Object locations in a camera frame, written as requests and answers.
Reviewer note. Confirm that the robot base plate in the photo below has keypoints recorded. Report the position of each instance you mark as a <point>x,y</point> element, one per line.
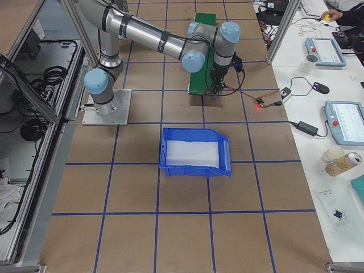
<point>116,112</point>

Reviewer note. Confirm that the green conveyor belt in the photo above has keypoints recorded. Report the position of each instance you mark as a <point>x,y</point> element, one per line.
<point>201,80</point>

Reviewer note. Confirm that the white mug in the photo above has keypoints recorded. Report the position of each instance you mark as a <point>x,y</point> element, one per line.
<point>308,64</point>

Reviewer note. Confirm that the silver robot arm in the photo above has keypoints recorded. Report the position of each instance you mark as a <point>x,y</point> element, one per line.
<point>191,50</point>

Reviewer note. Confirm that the teach pendant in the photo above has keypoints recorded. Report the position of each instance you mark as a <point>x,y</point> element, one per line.
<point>345,120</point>
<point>326,50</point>

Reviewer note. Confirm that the aluminium frame post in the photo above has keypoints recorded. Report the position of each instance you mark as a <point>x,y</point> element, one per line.
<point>288,16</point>

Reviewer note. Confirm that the black power adapter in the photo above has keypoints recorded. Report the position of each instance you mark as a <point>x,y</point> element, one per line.
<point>307,128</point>

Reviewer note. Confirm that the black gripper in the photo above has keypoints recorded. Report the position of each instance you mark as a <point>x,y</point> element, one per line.
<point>219,73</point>

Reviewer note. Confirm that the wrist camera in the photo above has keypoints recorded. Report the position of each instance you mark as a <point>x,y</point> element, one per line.
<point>236,62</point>

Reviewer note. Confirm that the blue plastic bin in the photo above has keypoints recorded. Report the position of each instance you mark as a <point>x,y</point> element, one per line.
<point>194,152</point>

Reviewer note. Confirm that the far teach pendant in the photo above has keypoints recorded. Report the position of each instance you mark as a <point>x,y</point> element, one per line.
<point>326,50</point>

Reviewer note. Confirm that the near teach pendant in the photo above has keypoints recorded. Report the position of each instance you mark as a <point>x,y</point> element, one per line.
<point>345,120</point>

